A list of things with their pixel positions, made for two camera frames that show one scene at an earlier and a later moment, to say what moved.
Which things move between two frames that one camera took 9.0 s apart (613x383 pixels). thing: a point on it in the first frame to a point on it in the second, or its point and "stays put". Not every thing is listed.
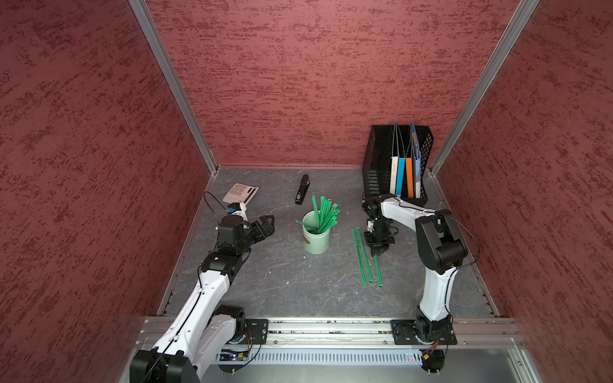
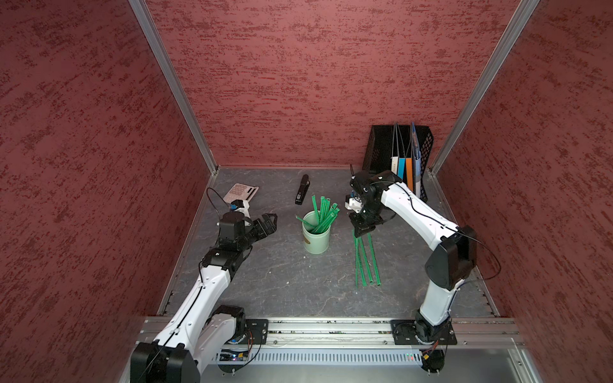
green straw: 378,271 stays put
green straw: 364,255 stays put
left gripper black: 268,228 stays put
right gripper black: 376,246 to 364,227
